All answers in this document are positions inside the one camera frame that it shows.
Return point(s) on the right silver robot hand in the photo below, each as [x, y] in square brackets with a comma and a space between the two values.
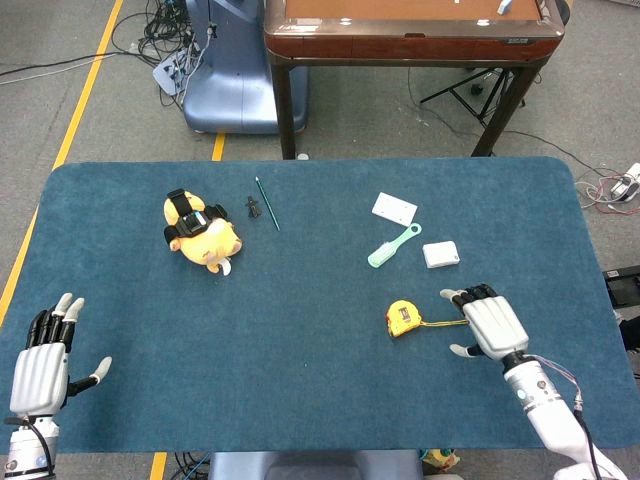
[495, 325]

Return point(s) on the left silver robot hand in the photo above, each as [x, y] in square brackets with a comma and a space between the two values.
[37, 380]

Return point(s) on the yellow tape measure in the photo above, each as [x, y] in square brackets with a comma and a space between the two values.
[402, 320]

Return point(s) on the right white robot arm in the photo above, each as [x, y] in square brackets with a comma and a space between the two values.
[545, 415]

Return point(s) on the small white box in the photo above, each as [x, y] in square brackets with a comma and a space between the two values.
[441, 255]

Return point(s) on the mint green brush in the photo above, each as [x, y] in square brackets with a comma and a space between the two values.
[384, 254]

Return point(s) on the black flat box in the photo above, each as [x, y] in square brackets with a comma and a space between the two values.
[625, 287]

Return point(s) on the small yellow toy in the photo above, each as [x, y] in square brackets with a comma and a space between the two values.
[442, 460]

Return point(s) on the blue felt table mat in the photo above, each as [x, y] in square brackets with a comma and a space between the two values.
[310, 350]

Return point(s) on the yellow plush toy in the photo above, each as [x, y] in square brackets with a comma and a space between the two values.
[205, 247]

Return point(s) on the grey blue robot torso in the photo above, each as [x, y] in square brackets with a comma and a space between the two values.
[310, 467]

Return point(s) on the black tripod stand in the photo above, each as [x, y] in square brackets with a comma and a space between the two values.
[487, 90]

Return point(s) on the green pencil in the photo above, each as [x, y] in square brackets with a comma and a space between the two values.
[268, 204]

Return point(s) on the small black clip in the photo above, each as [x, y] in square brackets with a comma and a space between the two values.
[253, 207]

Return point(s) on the brown wooden table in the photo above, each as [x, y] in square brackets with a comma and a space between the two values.
[400, 47]

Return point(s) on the light blue small item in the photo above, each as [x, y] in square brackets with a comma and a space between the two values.
[504, 6]

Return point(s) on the white power strip with plugs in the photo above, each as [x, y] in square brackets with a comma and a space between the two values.
[170, 75]

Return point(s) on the blue grey machine base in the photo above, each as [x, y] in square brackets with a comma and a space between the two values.
[235, 90]

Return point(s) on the white rectangular switch plate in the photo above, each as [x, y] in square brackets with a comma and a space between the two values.
[394, 208]

